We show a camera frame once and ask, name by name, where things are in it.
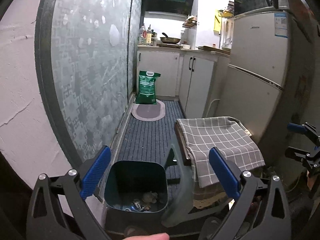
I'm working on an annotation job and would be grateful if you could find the dark striped floor runner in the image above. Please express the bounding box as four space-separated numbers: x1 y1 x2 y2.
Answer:
116 101 184 165

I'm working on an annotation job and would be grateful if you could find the oval grey floor mat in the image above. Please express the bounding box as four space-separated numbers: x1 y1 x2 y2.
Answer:
131 100 165 122

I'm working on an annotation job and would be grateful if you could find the white refrigerator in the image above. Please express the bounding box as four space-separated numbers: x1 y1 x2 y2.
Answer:
215 11 314 164

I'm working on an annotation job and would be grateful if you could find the green rice bag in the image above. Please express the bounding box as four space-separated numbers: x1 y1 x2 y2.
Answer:
136 70 161 105

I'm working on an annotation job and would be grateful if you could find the condiment bottles group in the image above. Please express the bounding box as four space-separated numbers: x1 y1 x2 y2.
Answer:
138 24 157 46

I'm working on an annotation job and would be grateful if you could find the patterned frosted glass sliding door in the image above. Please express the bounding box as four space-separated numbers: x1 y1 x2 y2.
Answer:
35 0 142 167

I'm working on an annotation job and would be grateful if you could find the frying pan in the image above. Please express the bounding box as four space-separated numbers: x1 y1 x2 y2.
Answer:
160 33 181 44

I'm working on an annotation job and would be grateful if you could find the dark green trash bin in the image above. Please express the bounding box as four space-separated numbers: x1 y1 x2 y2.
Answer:
104 160 168 227

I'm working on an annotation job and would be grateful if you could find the white kitchen base cabinet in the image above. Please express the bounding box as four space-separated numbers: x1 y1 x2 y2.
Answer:
136 45 229 118

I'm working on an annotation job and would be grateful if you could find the left hand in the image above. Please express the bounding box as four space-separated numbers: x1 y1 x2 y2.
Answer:
124 233 170 240

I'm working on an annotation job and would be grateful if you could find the grey checked cloth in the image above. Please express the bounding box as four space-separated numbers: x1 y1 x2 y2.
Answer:
177 116 265 188

